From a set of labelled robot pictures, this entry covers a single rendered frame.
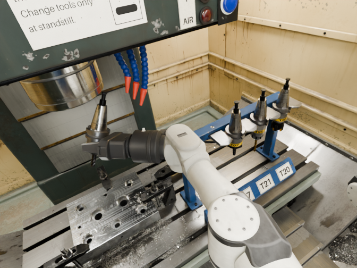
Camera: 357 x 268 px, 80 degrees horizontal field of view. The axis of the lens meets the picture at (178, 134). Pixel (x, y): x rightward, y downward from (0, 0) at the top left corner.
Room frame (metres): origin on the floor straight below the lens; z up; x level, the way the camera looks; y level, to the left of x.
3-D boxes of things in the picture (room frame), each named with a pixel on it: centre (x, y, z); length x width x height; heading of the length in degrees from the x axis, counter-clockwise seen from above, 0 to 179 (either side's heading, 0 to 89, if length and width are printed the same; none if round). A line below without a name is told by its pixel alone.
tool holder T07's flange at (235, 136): (0.53, -0.19, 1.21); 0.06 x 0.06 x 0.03
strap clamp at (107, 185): (0.61, 0.34, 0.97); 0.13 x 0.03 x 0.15; 25
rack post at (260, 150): (0.70, -0.41, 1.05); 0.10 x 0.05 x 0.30; 25
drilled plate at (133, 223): (0.47, 0.29, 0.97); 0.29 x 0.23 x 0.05; 115
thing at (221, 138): (0.51, -0.14, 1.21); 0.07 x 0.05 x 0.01; 25
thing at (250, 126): (0.56, -0.23, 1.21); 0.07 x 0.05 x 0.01; 25
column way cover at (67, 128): (0.88, 0.43, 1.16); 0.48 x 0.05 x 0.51; 115
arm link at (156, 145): (0.43, 0.02, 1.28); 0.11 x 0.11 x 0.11; 77
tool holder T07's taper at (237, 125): (0.54, -0.19, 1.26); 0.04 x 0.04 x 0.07
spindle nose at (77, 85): (0.48, 0.24, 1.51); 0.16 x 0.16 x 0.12
